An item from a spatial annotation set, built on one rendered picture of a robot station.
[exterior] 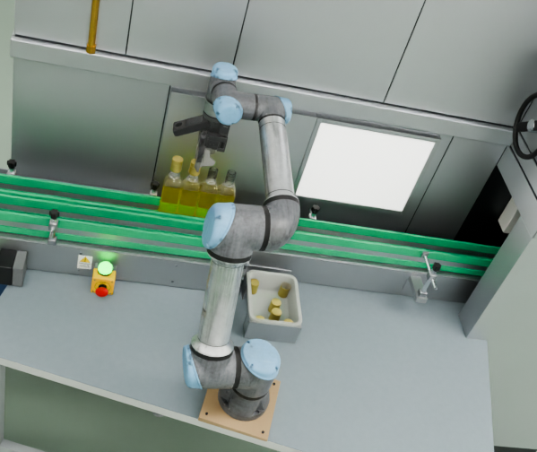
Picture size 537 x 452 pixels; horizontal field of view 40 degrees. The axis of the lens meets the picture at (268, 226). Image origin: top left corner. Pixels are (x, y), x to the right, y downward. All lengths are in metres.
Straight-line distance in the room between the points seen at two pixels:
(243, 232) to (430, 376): 1.00
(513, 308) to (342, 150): 0.80
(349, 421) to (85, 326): 0.85
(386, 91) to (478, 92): 0.30
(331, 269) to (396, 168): 0.41
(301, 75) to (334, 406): 1.02
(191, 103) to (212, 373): 0.84
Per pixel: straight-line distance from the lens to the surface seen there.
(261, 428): 2.19
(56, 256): 2.42
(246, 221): 1.80
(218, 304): 1.91
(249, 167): 2.49
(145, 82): 2.34
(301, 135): 2.42
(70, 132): 2.48
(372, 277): 2.65
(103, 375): 2.23
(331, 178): 2.55
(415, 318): 2.70
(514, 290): 2.60
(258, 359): 2.03
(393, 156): 2.54
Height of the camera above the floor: 2.55
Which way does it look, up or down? 40 degrees down
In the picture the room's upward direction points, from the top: 18 degrees clockwise
